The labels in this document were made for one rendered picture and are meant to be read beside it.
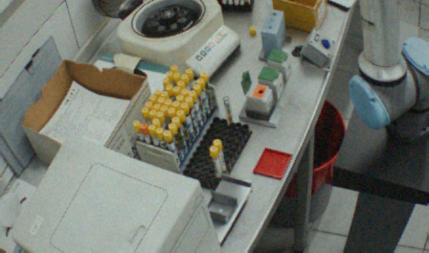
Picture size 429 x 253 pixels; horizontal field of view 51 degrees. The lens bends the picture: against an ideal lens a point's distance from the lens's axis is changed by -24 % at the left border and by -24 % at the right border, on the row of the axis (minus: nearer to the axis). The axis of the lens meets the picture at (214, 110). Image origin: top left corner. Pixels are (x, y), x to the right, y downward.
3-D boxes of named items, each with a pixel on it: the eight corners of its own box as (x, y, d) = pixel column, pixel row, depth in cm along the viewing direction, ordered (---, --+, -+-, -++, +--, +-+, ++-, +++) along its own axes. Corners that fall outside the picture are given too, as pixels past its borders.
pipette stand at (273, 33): (284, 63, 141) (282, 34, 134) (259, 59, 143) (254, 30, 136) (292, 39, 147) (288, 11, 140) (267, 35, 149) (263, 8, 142)
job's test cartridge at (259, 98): (267, 119, 128) (265, 100, 123) (248, 115, 129) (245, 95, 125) (273, 106, 130) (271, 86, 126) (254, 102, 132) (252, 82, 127)
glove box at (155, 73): (162, 120, 134) (153, 91, 127) (88, 98, 143) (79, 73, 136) (186, 83, 141) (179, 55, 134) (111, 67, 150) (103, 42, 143)
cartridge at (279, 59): (286, 83, 136) (284, 63, 132) (269, 79, 138) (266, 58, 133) (291, 72, 139) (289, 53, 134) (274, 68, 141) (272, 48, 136)
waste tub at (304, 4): (317, 35, 147) (314, 9, 140) (274, 23, 153) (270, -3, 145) (328, 11, 155) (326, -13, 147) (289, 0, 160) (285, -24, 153)
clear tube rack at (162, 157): (179, 174, 123) (172, 154, 117) (141, 161, 126) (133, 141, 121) (219, 106, 134) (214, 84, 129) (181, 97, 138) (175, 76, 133)
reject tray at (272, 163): (281, 179, 118) (281, 177, 117) (252, 172, 120) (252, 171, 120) (293, 156, 122) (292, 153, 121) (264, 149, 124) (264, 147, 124)
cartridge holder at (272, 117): (276, 127, 128) (275, 117, 125) (238, 120, 131) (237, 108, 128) (283, 110, 131) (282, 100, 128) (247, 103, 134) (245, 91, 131)
